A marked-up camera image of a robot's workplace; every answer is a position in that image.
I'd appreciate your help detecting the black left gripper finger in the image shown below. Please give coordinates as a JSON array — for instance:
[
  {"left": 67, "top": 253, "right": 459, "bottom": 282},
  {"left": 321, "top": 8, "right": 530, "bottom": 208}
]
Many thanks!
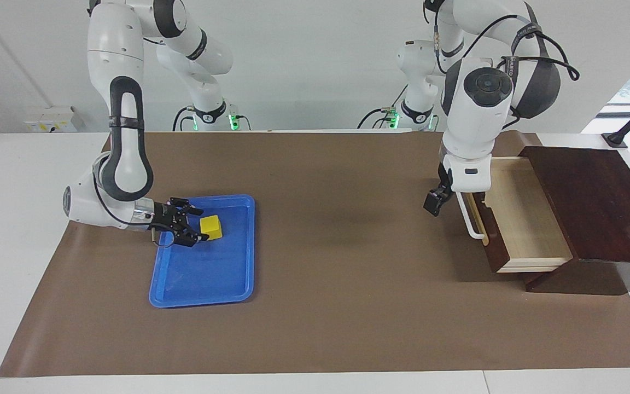
[{"left": 423, "top": 189, "right": 451, "bottom": 217}]

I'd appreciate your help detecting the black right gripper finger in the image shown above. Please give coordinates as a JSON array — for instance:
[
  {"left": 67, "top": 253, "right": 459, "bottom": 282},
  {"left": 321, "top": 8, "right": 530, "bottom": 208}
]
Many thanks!
[
  {"left": 172, "top": 222, "right": 210, "bottom": 248},
  {"left": 168, "top": 198, "right": 203, "bottom": 215}
]

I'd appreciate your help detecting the yellow block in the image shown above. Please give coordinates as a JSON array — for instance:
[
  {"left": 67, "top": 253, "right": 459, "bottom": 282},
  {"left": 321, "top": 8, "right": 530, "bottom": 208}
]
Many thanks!
[{"left": 200, "top": 215, "right": 223, "bottom": 241}]

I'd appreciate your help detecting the white drawer handle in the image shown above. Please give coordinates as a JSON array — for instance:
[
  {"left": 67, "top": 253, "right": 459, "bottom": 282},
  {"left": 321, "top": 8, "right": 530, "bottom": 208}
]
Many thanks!
[{"left": 456, "top": 189, "right": 486, "bottom": 240}]

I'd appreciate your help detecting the wooden drawer with dark front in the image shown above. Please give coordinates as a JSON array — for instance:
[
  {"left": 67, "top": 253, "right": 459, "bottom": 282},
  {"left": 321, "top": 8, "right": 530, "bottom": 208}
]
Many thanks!
[{"left": 465, "top": 156, "right": 574, "bottom": 273}]

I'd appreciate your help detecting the blue plastic tray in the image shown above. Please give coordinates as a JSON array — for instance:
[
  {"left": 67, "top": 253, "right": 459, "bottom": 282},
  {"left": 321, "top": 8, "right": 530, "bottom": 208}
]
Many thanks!
[{"left": 149, "top": 194, "right": 255, "bottom": 309}]

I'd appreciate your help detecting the brown table mat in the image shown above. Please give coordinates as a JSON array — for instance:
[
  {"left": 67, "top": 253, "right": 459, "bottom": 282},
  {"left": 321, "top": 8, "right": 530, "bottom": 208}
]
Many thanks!
[{"left": 0, "top": 131, "right": 630, "bottom": 378}]

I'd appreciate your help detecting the dark wooden cabinet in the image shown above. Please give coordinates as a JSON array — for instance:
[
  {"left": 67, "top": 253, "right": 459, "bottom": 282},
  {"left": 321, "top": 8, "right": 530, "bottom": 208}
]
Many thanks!
[{"left": 517, "top": 145, "right": 630, "bottom": 293}]

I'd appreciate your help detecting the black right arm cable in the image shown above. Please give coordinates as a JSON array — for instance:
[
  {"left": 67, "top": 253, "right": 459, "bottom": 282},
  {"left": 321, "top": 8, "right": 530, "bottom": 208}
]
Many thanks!
[{"left": 92, "top": 153, "right": 157, "bottom": 228}]

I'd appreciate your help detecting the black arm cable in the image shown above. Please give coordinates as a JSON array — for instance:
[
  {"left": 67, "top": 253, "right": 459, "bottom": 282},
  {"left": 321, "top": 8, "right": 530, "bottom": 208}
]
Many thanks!
[
  {"left": 92, "top": 153, "right": 157, "bottom": 228},
  {"left": 423, "top": 0, "right": 581, "bottom": 132}
]

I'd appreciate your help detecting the beige handle backing plate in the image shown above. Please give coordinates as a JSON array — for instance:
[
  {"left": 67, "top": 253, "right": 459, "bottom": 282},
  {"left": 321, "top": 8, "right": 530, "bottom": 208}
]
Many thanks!
[{"left": 468, "top": 192, "right": 489, "bottom": 246}]

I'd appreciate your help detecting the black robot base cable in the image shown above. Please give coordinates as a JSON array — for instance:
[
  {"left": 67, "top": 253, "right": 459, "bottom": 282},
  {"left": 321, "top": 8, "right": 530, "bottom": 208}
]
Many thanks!
[
  {"left": 172, "top": 106, "right": 194, "bottom": 132},
  {"left": 357, "top": 85, "right": 410, "bottom": 130}
]

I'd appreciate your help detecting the white wall outlet box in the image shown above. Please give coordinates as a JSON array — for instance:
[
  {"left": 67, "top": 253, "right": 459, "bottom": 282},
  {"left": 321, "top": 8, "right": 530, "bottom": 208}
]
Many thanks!
[{"left": 24, "top": 107, "right": 87, "bottom": 133}]

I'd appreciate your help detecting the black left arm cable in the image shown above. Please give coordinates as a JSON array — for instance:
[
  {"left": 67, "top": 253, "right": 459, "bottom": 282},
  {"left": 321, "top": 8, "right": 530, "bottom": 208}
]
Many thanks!
[{"left": 423, "top": 0, "right": 581, "bottom": 132}]

